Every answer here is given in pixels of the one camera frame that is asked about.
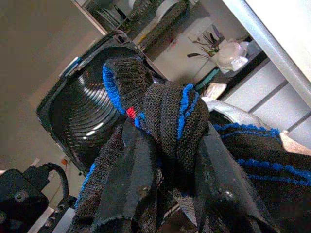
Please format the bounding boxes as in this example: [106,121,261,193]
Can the white lidded pot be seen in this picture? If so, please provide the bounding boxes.
[215,41,249,71]

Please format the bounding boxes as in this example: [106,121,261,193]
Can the black dish rack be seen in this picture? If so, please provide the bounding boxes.
[96,0,190,49]

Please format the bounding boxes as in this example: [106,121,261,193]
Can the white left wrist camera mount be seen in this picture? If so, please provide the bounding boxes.
[29,206,77,233]

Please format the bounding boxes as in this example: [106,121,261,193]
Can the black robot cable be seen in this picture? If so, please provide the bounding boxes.
[40,162,71,202]

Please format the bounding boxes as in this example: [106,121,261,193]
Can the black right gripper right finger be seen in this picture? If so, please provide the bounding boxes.
[181,122,280,233]

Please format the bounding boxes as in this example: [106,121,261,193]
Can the black knit sweater blue stripes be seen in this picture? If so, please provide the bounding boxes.
[70,57,311,233]

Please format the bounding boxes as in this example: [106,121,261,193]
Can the cream folded cloth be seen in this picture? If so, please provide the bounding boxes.
[204,82,228,98]

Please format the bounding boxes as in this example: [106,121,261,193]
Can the pale pink cloth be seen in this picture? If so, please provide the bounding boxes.
[278,130,311,156]

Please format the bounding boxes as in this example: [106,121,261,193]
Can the white utensil holder with utensils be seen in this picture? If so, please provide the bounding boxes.
[193,23,225,58]

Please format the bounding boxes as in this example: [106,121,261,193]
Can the black ladle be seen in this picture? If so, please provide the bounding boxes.
[187,52,210,59]

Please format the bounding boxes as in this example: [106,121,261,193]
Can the grey cloth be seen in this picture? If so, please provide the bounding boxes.
[206,99,269,129]

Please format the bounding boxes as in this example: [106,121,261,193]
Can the white cabinet with drawers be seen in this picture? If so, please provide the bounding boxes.
[220,57,311,143]

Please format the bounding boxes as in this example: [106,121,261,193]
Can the white fridge with grey edge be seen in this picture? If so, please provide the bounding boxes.
[222,0,311,92]

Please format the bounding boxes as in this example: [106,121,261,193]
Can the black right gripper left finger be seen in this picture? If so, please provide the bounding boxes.
[93,118,161,233]

